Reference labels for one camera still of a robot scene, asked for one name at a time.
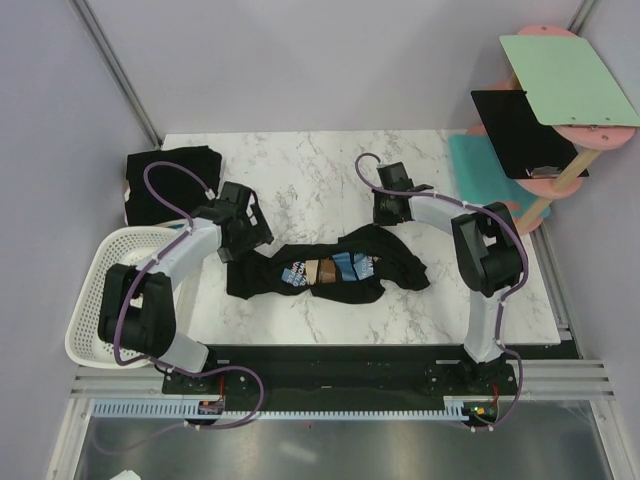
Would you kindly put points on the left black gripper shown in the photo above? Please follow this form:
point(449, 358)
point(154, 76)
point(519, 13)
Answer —
point(258, 235)

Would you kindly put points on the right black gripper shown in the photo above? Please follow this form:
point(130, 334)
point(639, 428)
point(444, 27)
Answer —
point(378, 218)

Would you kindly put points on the black printed t shirt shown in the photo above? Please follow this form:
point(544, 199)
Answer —
point(350, 270)

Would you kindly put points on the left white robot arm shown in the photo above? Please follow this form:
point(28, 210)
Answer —
point(138, 316)

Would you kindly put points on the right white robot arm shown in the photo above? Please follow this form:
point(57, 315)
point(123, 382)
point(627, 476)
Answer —
point(491, 259)

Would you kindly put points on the folded black t shirt stack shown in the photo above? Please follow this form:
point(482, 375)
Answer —
point(181, 179)

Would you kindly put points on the teal mat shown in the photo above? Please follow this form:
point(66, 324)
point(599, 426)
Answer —
point(479, 176)

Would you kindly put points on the black clipboard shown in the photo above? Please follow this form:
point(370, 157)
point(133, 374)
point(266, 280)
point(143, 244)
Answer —
point(525, 148)

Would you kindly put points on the green clipboard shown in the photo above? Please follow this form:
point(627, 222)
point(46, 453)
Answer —
point(566, 82)

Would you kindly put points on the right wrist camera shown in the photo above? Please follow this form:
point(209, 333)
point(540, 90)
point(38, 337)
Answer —
point(394, 177)

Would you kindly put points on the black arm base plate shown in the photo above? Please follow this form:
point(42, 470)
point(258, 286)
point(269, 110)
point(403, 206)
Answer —
point(440, 370)

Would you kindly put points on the aluminium frame rail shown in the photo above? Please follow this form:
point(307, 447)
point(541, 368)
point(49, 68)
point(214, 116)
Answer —
point(97, 34)

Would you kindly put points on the light blue cable duct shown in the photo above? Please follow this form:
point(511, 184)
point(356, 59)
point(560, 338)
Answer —
point(192, 409)

